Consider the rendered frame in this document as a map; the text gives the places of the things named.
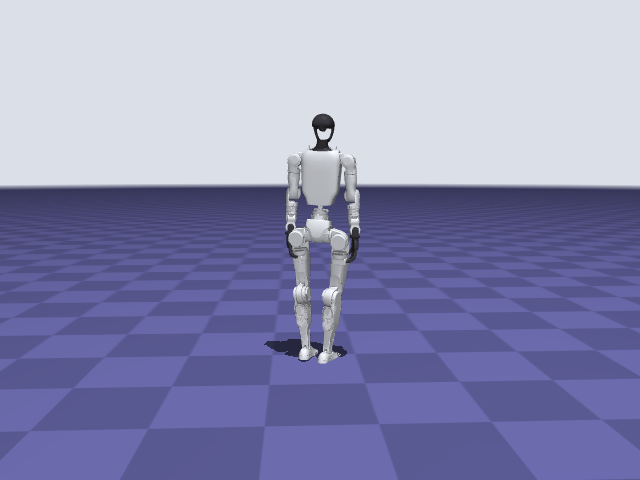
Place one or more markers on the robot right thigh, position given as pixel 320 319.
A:
pixel 340 244

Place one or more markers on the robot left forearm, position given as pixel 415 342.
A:
pixel 291 211

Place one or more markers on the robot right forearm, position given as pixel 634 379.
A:
pixel 353 213

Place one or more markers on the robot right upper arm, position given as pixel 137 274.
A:
pixel 348 161

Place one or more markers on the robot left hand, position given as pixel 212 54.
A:
pixel 290 227

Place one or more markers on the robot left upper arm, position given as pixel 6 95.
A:
pixel 294 161

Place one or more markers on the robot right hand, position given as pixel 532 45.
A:
pixel 354 245

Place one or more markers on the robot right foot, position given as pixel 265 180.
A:
pixel 325 358

